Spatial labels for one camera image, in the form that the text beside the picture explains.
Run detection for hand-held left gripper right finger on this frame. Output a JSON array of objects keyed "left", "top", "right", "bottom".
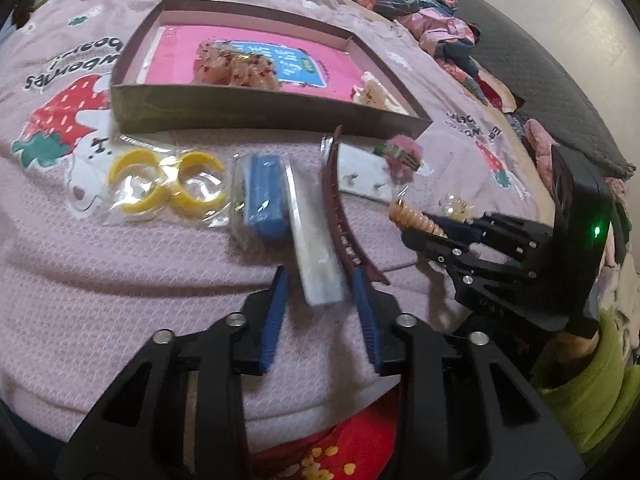
[{"left": 350, "top": 266, "right": 586, "bottom": 480}]

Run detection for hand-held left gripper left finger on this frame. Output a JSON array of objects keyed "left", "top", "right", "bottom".
[{"left": 55, "top": 266, "right": 291, "bottom": 480}]

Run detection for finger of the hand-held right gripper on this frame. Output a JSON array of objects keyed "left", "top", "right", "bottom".
[
  {"left": 402, "top": 229, "right": 551, "bottom": 331},
  {"left": 434, "top": 212, "right": 555, "bottom": 261}
]

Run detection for clear bead hair tie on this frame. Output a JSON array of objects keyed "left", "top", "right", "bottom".
[{"left": 439, "top": 194, "right": 476, "bottom": 223}]

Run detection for beige spiral hair tie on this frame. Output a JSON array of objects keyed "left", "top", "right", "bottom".
[{"left": 389, "top": 197, "right": 451, "bottom": 238}]

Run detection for white rectangular hair clip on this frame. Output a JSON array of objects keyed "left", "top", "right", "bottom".
[{"left": 285, "top": 162, "right": 351, "bottom": 307}]

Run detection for pink pompom hair clip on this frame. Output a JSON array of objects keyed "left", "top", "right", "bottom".
[{"left": 372, "top": 134, "right": 425, "bottom": 185}]

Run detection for blue hair clip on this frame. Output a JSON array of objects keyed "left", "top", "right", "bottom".
[{"left": 230, "top": 154, "right": 296, "bottom": 251}]

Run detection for white earring card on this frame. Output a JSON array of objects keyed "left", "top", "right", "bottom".
[{"left": 336, "top": 142, "right": 436, "bottom": 206}]

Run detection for maroon hair claw clip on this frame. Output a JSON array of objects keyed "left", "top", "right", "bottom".
[{"left": 320, "top": 125, "right": 391, "bottom": 286}]

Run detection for shallow cardboard box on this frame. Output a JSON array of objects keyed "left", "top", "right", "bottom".
[{"left": 109, "top": 0, "right": 435, "bottom": 137}]

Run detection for yellow hoop earrings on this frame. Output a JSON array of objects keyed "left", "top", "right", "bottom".
[{"left": 102, "top": 135, "right": 236, "bottom": 228}]

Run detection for person's right forearm green sleeve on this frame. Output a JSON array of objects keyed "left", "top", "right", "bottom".
[{"left": 530, "top": 305, "right": 640, "bottom": 461}]

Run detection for pink fleece garment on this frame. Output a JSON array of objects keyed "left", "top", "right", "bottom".
[{"left": 520, "top": 119, "right": 557, "bottom": 176}]

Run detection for red floral pants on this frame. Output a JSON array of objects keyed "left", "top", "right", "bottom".
[{"left": 250, "top": 390, "right": 416, "bottom": 480}]

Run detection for pink strawberry printed blanket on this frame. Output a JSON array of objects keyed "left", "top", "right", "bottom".
[{"left": 0, "top": 0, "right": 556, "bottom": 441}]

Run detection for grey bed headboard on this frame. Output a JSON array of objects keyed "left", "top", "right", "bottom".
[{"left": 450, "top": 0, "right": 631, "bottom": 181}]

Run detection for white pearl hair clip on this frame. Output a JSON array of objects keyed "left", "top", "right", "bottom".
[{"left": 350, "top": 72, "right": 411, "bottom": 116}]

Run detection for pink floral garment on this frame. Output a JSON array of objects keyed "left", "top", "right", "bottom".
[{"left": 395, "top": 10, "right": 516, "bottom": 111}]

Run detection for dotted sheer hair bow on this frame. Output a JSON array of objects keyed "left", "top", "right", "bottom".
[{"left": 192, "top": 39, "right": 283, "bottom": 92}]

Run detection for pink book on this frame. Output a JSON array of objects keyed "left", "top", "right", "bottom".
[{"left": 134, "top": 24, "right": 371, "bottom": 103}]

